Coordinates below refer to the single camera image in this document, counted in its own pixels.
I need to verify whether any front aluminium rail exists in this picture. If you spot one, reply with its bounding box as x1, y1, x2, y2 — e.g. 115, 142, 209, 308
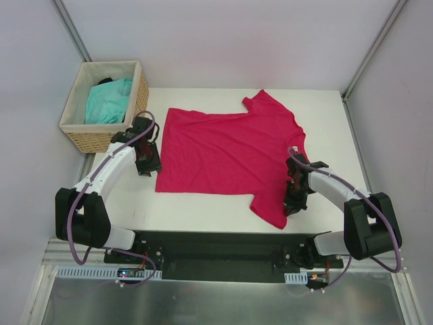
41, 238, 396, 272

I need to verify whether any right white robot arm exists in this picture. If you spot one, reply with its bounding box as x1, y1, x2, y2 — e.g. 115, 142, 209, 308
283, 154, 403, 273

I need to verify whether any teal t shirt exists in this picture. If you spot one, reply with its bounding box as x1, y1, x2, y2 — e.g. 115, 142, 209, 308
85, 78, 133, 125

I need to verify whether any aluminium frame post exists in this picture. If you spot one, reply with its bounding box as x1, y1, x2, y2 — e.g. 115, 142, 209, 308
50, 0, 93, 62
340, 0, 410, 102

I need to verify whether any black garment in basket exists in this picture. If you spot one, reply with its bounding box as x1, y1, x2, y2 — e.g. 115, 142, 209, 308
97, 77, 113, 85

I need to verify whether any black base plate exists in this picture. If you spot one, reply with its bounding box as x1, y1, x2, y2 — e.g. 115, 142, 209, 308
64, 228, 388, 282

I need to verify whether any wicker basket with liner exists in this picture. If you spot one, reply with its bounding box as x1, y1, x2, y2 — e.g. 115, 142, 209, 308
60, 60, 150, 153

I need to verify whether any right white cable duct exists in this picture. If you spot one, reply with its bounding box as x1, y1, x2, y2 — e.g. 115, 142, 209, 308
284, 272, 309, 285

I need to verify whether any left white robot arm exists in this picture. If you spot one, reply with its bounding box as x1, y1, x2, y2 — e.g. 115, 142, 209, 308
55, 114, 162, 263

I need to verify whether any left white cable duct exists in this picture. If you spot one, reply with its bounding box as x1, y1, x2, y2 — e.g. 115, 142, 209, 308
57, 266, 162, 281

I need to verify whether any right aluminium frame post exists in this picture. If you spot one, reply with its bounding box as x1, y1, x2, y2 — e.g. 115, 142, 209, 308
340, 0, 410, 102

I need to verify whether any pink t shirt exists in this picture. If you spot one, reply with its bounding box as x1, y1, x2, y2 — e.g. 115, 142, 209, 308
156, 90, 306, 230

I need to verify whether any white cable duct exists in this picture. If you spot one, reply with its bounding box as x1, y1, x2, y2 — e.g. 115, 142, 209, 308
284, 272, 309, 285
57, 266, 162, 281

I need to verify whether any left aluminium frame post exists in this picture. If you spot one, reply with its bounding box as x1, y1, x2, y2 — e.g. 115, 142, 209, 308
50, 0, 93, 62

